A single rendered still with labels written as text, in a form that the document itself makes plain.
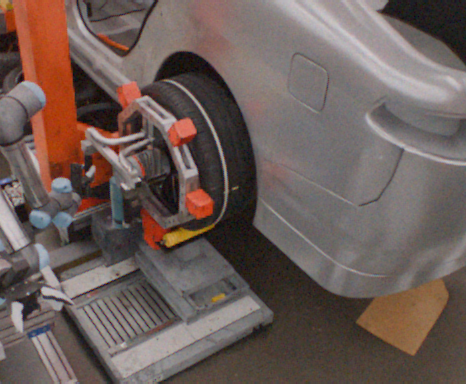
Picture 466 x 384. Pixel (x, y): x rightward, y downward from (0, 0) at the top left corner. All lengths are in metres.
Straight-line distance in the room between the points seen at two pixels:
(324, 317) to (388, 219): 1.32
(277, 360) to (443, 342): 0.82
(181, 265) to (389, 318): 1.07
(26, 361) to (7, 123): 1.10
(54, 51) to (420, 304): 2.18
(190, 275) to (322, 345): 0.71
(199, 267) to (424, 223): 1.35
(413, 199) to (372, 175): 0.14
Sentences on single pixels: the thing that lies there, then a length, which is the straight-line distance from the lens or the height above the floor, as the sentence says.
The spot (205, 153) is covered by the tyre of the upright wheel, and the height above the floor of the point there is 1.04.
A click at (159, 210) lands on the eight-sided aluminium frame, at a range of 2.79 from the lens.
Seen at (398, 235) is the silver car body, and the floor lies 1.12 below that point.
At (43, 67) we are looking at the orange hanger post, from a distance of 2.63.
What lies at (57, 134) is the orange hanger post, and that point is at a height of 0.88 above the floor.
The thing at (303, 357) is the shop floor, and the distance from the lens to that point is 3.05.
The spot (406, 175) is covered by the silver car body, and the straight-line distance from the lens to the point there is 1.89.
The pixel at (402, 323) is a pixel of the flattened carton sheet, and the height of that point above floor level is 0.01.
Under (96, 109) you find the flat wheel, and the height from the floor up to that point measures 0.50.
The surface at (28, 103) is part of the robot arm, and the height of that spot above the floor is 1.31.
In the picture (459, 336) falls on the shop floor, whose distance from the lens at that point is 3.37.
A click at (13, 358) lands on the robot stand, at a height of 0.21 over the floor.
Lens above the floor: 2.40
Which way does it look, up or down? 40 degrees down
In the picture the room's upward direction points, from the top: straight up
